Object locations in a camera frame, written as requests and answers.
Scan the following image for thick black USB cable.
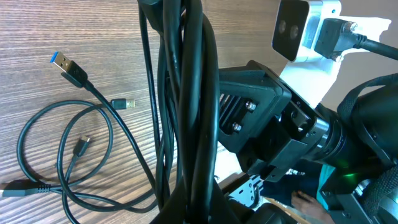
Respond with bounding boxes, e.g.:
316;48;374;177
0;0;224;224

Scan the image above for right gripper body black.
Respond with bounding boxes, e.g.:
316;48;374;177
239;86;330;182

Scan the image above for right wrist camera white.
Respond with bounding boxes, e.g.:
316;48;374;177
272;0;391;108

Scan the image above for thin black USB cable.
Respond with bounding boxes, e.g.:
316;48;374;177
16;9;162;224

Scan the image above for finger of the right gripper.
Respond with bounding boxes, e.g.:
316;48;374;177
218;60;292;153

